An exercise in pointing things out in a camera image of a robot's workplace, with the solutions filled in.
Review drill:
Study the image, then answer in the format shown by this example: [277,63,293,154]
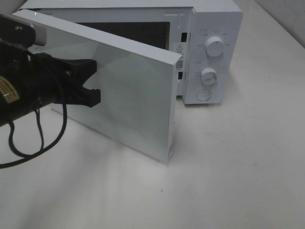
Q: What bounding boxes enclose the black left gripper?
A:
[0,45,101,107]

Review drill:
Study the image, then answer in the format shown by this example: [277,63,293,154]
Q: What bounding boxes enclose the black left camera cable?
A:
[0,95,68,169]

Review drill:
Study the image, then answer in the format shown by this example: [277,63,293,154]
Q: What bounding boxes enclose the white upper power knob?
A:
[204,34,225,57]

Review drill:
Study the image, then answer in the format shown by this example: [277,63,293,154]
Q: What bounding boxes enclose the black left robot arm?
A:
[0,44,101,125]

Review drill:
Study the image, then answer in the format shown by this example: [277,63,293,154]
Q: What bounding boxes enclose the white microwave door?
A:
[14,10,180,163]

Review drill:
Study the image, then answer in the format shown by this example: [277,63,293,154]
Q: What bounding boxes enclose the white round door button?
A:
[196,89,212,101]

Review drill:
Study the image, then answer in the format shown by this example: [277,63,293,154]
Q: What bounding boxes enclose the white warning label sticker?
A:
[175,42,186,71]

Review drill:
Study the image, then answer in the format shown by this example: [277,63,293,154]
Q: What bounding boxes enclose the white timer knob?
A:
[200,67,217,85]

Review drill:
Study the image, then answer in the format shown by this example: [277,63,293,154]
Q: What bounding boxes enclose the white microwave oven body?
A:
[20,0,243,104]

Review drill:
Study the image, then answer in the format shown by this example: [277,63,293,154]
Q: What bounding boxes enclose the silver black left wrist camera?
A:
[0,14,47,49]

